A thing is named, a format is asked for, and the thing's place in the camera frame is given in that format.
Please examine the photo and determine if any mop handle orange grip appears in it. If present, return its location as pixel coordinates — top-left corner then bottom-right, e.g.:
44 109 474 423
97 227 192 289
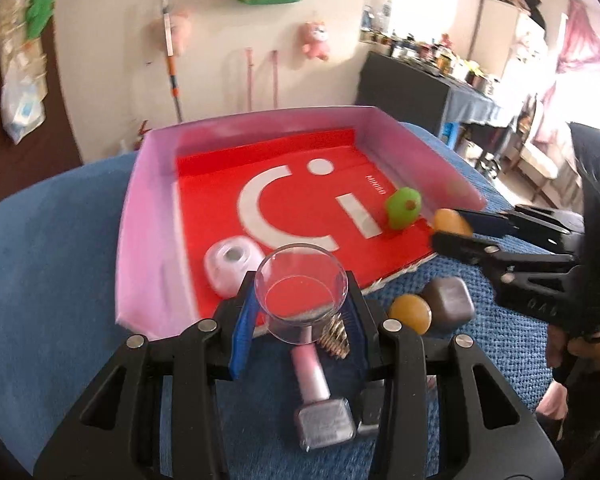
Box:
160 0 183 124

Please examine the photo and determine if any green duck toy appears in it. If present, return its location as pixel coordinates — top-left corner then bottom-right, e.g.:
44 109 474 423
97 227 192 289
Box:
385 186 422 230

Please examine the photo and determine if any purple cardboard tray box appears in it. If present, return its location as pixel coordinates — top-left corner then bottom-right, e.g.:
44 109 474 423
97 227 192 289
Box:
116 106 486 339

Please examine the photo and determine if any pink plush toy right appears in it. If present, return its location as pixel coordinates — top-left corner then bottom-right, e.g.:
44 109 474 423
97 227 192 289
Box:
300 22 329 62

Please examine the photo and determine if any blue knitted table cover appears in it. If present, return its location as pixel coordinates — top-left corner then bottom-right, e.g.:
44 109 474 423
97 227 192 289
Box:
0 154 551 479

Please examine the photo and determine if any beige hanging door organizer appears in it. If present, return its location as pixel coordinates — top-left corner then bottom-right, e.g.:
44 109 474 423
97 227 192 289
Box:
0 0 47 100

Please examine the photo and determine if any blue plastic stool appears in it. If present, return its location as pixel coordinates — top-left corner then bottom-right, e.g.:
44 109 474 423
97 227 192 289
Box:
441 122 460 150

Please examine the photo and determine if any pink pig plush left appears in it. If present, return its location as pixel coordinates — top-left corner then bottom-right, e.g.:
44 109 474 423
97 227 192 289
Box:
171 12 192 56

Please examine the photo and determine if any red paper bag liner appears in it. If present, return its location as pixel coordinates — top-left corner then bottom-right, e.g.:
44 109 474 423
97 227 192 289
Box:
175 129 432 318

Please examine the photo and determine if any red fire extinguisher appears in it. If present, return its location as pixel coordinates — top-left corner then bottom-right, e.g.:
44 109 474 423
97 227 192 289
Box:
133 120 150 151

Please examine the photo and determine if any pink round My Melody device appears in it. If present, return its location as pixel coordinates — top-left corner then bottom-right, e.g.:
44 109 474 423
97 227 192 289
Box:
204 235 264 299

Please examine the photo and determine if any black covered side table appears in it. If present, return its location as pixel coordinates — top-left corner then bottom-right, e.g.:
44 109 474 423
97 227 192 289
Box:
355 52 510 138

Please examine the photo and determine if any pink curtain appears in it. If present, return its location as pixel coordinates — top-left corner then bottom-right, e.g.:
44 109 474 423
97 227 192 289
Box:
534 0 600 144

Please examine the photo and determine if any clear plastic cup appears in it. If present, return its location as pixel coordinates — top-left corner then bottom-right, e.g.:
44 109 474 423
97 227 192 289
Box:
253 243 349 344

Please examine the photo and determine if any orange round soap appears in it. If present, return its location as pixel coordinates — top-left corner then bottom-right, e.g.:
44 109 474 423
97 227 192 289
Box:
389 294 432 335
432 208 474 236

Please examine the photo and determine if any pink cap nail polish bottle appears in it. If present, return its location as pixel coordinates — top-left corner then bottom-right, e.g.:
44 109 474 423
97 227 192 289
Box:
291 344 356 452

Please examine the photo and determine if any brown eye shadow case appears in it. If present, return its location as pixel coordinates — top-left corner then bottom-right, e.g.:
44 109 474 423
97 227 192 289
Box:
419 276 476 333

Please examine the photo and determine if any green dinosaur plush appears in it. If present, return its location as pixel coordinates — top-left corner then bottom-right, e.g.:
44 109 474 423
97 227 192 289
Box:
26 0 55 40

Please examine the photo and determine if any white plastic bag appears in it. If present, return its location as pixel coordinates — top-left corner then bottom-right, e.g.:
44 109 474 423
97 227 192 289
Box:
1 60 45 144

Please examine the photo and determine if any person's right hand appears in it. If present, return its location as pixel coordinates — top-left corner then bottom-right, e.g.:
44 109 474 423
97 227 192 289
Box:
536 325 600 420

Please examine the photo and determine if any dark brown door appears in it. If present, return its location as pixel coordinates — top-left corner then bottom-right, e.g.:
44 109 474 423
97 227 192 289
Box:
0 23 82 201

